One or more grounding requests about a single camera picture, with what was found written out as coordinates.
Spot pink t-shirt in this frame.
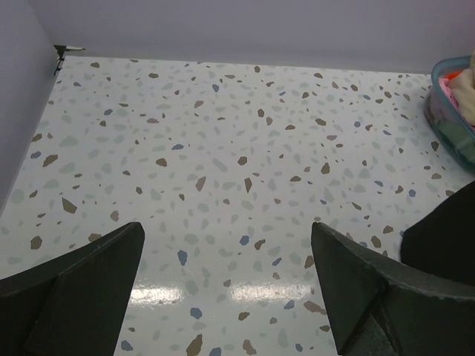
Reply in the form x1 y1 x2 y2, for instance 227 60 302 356
439 71 474 126

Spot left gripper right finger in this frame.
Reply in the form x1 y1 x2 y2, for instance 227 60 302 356
311 222 474 355

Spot orange t-shirt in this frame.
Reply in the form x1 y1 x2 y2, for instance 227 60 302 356
445 71 460 80

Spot metal corner bracket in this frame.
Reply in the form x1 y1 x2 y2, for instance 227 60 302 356
54 44 85 75

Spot black t-shirt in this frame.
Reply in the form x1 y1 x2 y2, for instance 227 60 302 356
399 182 474 286

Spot teal plastic laundry basket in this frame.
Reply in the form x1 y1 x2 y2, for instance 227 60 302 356
424 56 474 173

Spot beige t-shirt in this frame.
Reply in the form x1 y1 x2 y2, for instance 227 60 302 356
460 53 475 96

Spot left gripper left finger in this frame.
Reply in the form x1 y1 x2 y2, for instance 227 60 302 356
1 222 145 355

